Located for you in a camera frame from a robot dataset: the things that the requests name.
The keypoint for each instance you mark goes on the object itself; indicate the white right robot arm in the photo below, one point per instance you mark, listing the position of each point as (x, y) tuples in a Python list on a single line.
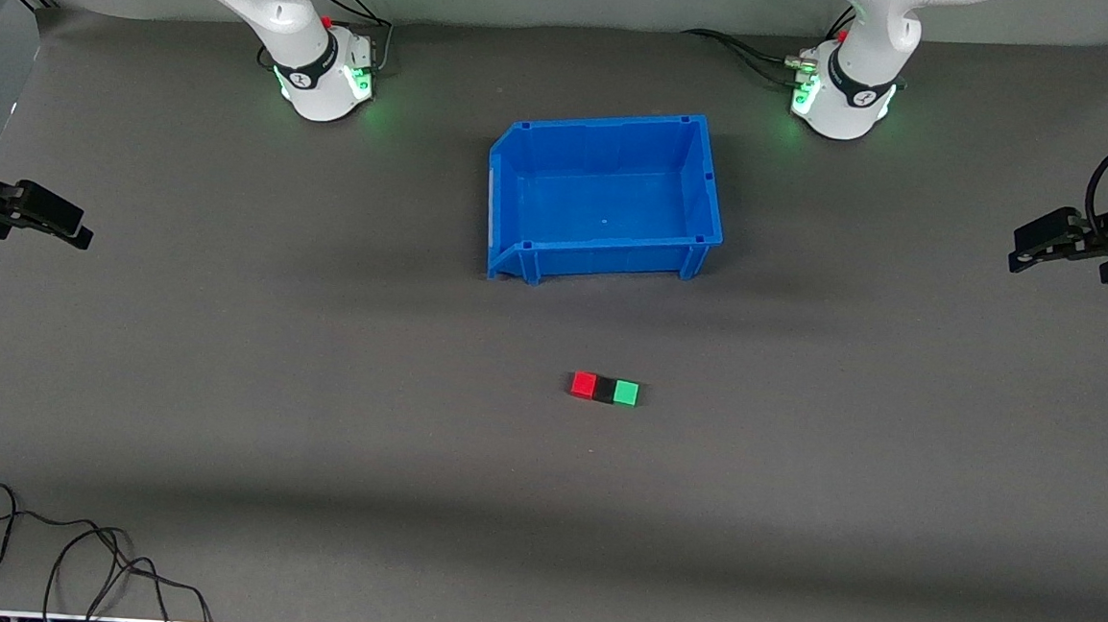
[(274, 15)]

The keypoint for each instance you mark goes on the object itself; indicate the small green cube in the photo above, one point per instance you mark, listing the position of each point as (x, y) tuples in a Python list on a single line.
[(626, 392)]

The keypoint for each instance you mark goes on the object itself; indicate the small red cube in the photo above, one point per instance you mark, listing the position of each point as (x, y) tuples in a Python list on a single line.
[(583, 384)]

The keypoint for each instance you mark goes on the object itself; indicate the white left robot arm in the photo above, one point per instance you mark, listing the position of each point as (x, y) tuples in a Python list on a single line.
[(864, 41)]

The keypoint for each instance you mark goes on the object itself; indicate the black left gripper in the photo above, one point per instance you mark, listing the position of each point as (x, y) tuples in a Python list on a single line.
[(1104, 236)]

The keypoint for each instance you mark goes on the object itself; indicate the small black cube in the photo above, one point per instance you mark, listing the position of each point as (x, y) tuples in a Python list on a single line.
[(604, 389)]

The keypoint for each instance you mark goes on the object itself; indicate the blue plastic storage bin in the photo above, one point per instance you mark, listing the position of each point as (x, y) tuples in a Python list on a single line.
[(609, 199)]

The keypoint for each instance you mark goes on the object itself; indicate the dark grey table mat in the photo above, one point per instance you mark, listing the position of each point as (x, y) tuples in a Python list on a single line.
[(542, 503)]

